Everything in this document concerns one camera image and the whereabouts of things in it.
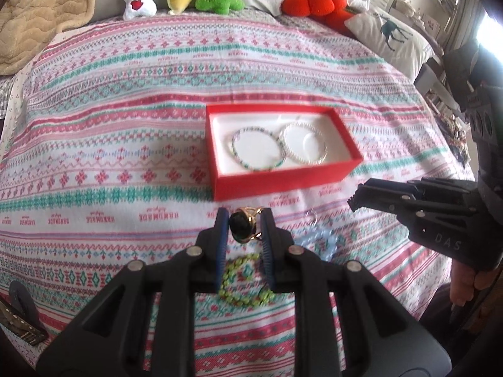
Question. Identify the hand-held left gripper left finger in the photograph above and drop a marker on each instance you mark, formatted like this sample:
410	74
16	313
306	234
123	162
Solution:
222	243

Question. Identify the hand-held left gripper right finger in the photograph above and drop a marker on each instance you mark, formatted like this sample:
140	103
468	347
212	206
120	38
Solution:
269	245

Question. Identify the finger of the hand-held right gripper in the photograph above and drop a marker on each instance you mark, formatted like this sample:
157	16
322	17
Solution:
444	198
377	196

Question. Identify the red jewelry box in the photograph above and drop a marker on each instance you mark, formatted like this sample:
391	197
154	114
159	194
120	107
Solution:
275	182

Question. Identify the person's right hand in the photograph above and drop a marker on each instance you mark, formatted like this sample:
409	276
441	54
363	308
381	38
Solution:
463	282

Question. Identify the thin silver hoop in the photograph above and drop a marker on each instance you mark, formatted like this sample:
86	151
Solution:
314	213

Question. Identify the dark chair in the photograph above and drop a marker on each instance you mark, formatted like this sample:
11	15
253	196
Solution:
434	82

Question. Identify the deer print pillow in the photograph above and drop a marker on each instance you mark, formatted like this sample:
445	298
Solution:
393	43

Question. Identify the striped patterned bedspread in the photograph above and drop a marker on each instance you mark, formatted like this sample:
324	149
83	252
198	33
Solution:
137	106

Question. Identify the orange plush cushion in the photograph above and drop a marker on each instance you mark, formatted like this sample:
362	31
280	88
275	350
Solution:
342	17

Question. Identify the orange pumpkin plush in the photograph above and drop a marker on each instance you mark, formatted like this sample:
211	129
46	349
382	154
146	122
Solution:
310	2

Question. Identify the black flat object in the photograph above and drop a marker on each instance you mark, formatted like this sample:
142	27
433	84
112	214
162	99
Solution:
21	314

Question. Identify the grey checked sheet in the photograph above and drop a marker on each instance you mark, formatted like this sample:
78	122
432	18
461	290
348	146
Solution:
8	94

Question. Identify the beige quilted blanket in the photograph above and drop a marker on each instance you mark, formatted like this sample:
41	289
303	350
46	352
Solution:
43	11

